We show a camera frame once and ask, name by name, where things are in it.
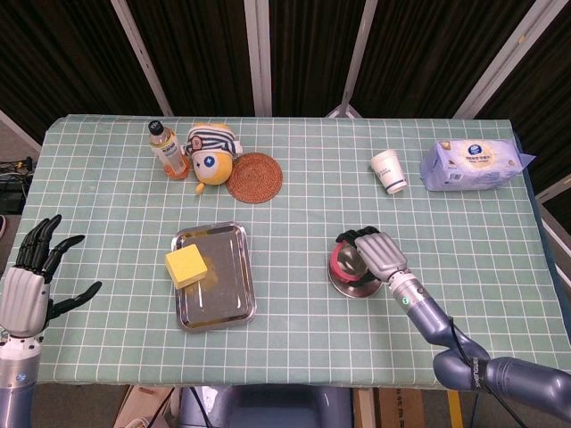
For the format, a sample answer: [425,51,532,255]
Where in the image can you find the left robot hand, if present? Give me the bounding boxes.
[0,214,103,338]

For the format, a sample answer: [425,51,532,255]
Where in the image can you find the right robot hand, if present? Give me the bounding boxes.
[335,226,410,289]

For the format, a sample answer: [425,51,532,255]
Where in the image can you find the red tape roll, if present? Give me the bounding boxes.
[328,242,380,286]

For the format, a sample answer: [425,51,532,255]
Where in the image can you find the yellow sponge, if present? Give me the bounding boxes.
[164,243,209,290]

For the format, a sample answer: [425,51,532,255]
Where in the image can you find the round steel plate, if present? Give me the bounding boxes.
[328,243,383,300]

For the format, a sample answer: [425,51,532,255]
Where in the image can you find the stacked white paper cups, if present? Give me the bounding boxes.
[369,149,408,195]

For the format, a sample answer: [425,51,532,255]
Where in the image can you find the green checkered tablecloth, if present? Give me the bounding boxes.
[0,114,564,388]

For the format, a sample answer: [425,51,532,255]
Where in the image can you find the blue tissue pack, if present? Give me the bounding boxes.
[418,138,536,193]

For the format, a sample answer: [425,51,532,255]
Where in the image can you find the round woven coaster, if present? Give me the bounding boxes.
[226,152,285,205]

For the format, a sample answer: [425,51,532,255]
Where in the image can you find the brown cardboard box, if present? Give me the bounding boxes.
[377,386,451,428]

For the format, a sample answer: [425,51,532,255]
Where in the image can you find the light wooden box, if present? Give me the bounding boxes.
[113,385,179,428]

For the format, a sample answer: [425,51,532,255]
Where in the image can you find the rectangular steel tray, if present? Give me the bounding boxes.
[171,221,255,333]

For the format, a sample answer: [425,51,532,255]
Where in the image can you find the blue-grey robot torso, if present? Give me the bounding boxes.
[178,383,356,428]

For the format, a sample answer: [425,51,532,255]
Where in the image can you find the yellow plush toy striped hat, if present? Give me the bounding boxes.
[185,123,243,196]

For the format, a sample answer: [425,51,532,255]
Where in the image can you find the orange drink bottle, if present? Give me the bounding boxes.
[148,119,189,181]

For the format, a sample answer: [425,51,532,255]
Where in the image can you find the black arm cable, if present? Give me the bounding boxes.
[447,315,530,428]

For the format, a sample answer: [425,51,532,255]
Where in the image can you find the black cable bundle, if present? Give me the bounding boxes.
[0,156,35,216]

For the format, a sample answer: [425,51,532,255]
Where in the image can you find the white partition post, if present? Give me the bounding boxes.
[244,0,273,117]
[453,0,564,119]
[327,0,380,119]
[111,0,174,117]

